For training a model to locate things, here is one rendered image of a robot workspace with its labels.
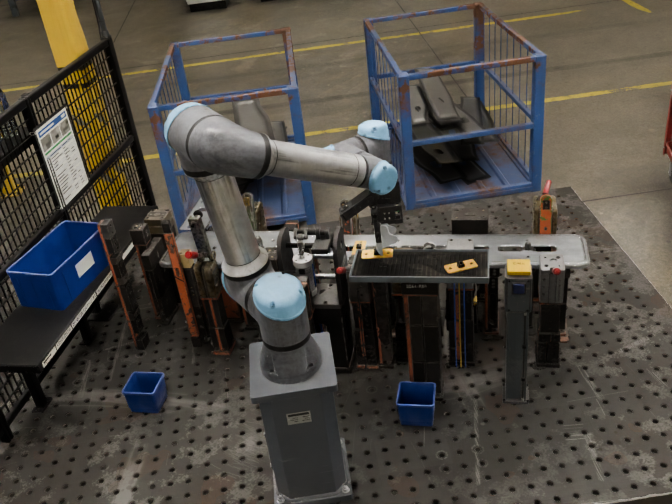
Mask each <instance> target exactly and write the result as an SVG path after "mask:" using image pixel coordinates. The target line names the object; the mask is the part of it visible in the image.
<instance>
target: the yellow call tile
mask: <svg viewBox="0 0 672 504"><path fill-rule="evenodd" d="M507 275H531V266H530V260H529V259H507Z"/></svg>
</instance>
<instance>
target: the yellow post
mask: <svg viewBox="0 0 672 504"><path fill-rule="evenodd" d="M36 1H37V5H38V8H39V11H40V14H41V17H42V21H43V24H44V27H45V30H46V33H47V37H48V40H49V43H50V46H51V50H52V53H53V56H54V59H55V62H56V66H57V69H58V71H60V70H61V69H63V68H64V67H65V66H67V65H68V64H69V63H71V62H72V61H74V60H75V59H76V58H78V57H79V56H81V55H82V54H83V53H85V52H86V51H88V50H89V49H88V45H87V42H86V39H85V36H84V33H83V30H82V28H81V25H80V22H79V20H78V17H77V14H76V10H75V6H74V1H73V0H36Z"/></svg>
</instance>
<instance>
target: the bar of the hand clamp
mask: <svg viewBox="0 0 672 504"><path fill-rule="evenodd" d="M193 215H194V217H192V215H190V216H189V217H188V223H189V226H190V229H191V232H192V235H193V238H194V241H195V244H196V247H197V250H198V253H204V252H207V255H208V258H209V261H210V262H211V258H210V253H211V251H212V250H211V247H210V244H209V241H208V238H207V235H206V231H205V228H204V225H203V222H202V219H201V218H202V216H203V213H202V212H201V211H199V210H195V211H194V213H193Z"/></svg>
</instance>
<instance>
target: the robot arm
mask: <svg viewBox="0 0 672 504"><path fill-rule="evenodd" d="M164 136H165V139H166V142H167V143H168V145H169V147H170V148H171V149H173V150H174V151H176V153H177V155H178V158H179V160H180V163H181V165H182V168H183V170H184V173H185V175H186V176H188V177H190V178H193V179H194V180H195V182H196V185H197V187H198V190H199V193H200V195H201V198H202V201H203V203H204V206H205V208H206V211H207V214H208V216H209V219H210V221H211V224H212V227H213V229H214V232H215V235H216V237H217V240H218V242H219V245H220V248H221V250H222V253H223V255H224V258H225V259H224V261H223V263H222V284H223V287H224V289H225V290H226V292H227V293H228V295H229V296H230V297H231V298H232V299H233V300H235V301H236V302H237V303H238V304H240V305H241V306H242V307H243V308H244V309H245V310H246V311H247V312H248V313H249V314H250V315H251V316H252V317H253V318H254V319H255V320H256V321H257V322H258V324H259V326H260V331H261V336H262V341H263V344H262V349H261V355H260V367H261V372H262V374H263V375H264V377H265V378H266V379H268V380H269V381H271V382H274V383H278V384H295V383H299V382H302V381H305V380H307V379H309V378H311V377H312V376H313V375H315V374H316V373H317V372H318V370H319V369H320V367H321V365H322V355H321V350H320V348H319V346H318V344H317V343H316V341H315V339H314V338H313V336H312V335H311V332H310V325H309V319H308V313H307V306H306V295H305V292H304V290H303V286H302V284H301V282H300V281H299V280H298V279H297V278H296V277H294V276H293V275H291V274H288V273H285V274H282V273H281V272H275V271H274V269H273V267H272V264H271V261H270V258H269V255H268V253H267V251H266V250H265V249H264V248H262V247H259V246H258V243H257V240H256V237H255V234H254V231H253V228H252V226H251V223H250V220H249V217H248V214H247V211H246V208H245V205H244V202H243V199H242V197H241V194H240V191H239V188H238V185H237V182H236V179H235V177H241V178H250V179H261V178H263V177H264V176H273V177H280V178H288V179H296V180H303V181H311V182H318V183H326V184H333V185H341V186H348V187H356V188H364V189H366V190H364V191H363V192H361V193H360V194H359V195H357V196H356V197H354V198H353V199H352V200H350V201H349V202H347V203H346V204H344V205H343V206H342V207H340V208H339V214H340V217H341V218H342V219H343V220H344V221H348V220H349V219H351V218H352V217H353V216H355V215H356V214H358V213H359V212H360V211H362V210H363V209H365V208H366V207H368V206H369V207H370V211H371V219H372V224H373V225H374V233H375V241H376V249H377V251H378V253H379V254H380V255H381V256H382V255H383V250H382V249H383V248H384V247H387V246H389V245H392V244H395V243H397V241H398V237H397V236H396V235H393V234H395V233H396V228H395V227H393V226H389V225H388V224H394V223H395V224H399V223H403V215H402V205H401V197H400V187H399V180H398V174H397V170H396V169H395V167H394V166H392V161H391V151H390V137H389V131H388V126H387V124H386V123H385V122H383V121H380V120H369V121H365V122H363V123H361V124H360V125H359V126H358V135H356V136H354V137H352V138H349V139H347V140H344V141H341V142H338V143H336V144H331V145H330V146H328V147H326V148H317V147H311V146H305V145H299V144H294V143H288V142H282V141H276V140H270V139H269V137H268V136H267V135H266V134H264V133H258V132H254V131H251V130H248V129H246V128H243V127H242V126H240V125H238V124H236V123H234V122H232V121H231V120H229V119H227V118H225V117H223V116H222V115H220V114H218V113H217V112H215V111H213V110H212V109H211V108H209V107H208V106H206V105H203V104H199V103H195V102H189V103H184V104H182V105H180V106H178V107H176V108H175V109H174V110H173V111H172V112H171V113H170V114H169V116H168V118H167V120H166V122H165V125H164ZM400 212H401V213H400ZM400 216H401V219H400ZM396 219H397V220H396ZM380 223H381V226H380ZM387 223H388V224H387Z"/></svg>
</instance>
